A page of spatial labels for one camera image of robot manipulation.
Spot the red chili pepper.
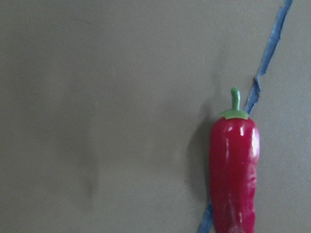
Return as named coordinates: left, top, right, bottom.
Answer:
left=209, top=87, right=260, bottom=233

